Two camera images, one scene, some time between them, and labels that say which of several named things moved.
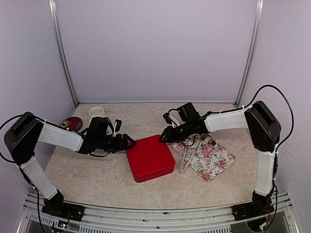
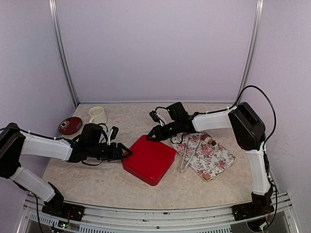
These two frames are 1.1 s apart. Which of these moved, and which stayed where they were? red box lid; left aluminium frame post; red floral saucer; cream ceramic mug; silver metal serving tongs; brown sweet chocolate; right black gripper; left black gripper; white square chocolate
Moved: red box lid; left black gripper; right black gripper
Stayed: cream ceramic mug; brown sweet chocolate; left aluminium frame post; silver metal serving tongs; white square chocolate; red floral saucer
